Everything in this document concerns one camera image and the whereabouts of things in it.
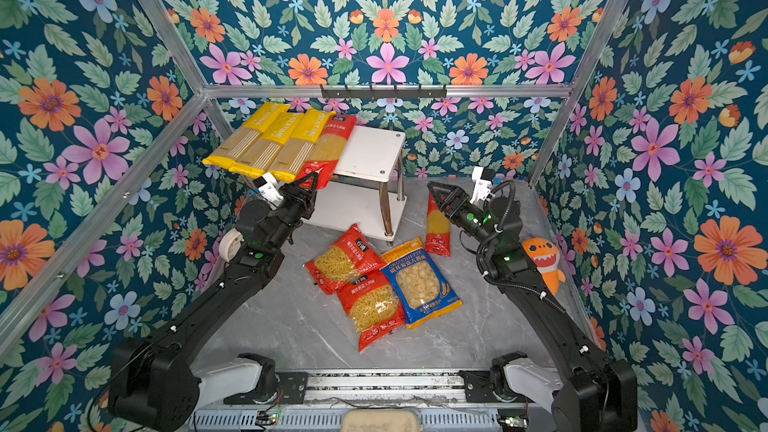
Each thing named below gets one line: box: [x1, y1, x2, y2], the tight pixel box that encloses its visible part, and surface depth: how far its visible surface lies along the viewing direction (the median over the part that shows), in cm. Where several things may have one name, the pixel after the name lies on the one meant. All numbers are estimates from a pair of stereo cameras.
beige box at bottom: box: [341, 409, 421, 432], surface depth 67 cm
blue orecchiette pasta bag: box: [379, 236, 463, 329], surface depth 90 cm
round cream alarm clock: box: [218, 228, 244, 262], surface depth 90 cm
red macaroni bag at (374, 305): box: [337, 270, 406, 353], surface depth 85 cm
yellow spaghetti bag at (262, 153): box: [229, 113, 304, 179], surface depth 80 cm
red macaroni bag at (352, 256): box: [305, 223, 387, 296], surface depth 93 cm
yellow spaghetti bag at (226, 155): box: [202, 102, 291, 169], surface depth 81 cm
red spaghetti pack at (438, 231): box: [426, 192, 451, 257], surface depth 101 cm
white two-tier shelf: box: [305, 125, 408, 245], surface depth 84 cm
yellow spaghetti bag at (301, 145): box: [269, 109, 336, 183], surface depth 80 cm
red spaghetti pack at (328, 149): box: [294, 114, 357, 191], surface depth 78 cm
